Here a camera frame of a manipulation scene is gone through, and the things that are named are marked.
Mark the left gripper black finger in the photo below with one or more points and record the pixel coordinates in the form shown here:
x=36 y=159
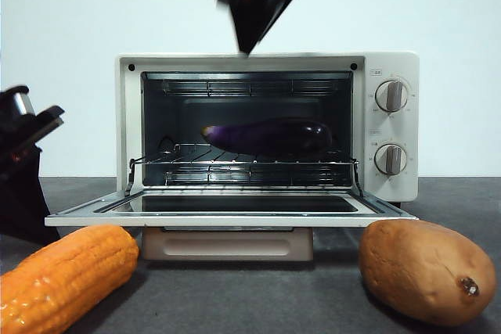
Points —
x=19 y=201

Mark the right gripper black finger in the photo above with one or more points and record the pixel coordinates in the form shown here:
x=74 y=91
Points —
x=262 y=9

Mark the glass-window oven door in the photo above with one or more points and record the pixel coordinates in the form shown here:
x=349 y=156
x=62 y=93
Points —
x=98 y=214

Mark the purple eggplant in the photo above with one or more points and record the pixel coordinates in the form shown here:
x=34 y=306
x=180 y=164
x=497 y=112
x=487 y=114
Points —
x=270 y=134

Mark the oven heater guard grille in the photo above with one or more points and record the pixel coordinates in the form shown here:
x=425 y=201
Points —
x=250 y=177
x=250 y=87

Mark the large oven dial knob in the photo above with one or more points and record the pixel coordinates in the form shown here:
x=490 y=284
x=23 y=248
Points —
x=391 y=96

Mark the cream Toshiba toaster oven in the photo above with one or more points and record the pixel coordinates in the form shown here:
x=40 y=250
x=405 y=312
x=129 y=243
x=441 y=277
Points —
x=411 y=134

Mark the small oven dial knob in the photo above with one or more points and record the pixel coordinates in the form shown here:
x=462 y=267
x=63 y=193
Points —
x=390 y=159

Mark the orange corn cob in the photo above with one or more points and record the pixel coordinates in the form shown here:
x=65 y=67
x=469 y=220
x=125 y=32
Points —
x=66 y=275

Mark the brown sweet potato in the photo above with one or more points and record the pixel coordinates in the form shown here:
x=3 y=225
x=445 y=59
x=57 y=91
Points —
x=419 y=267

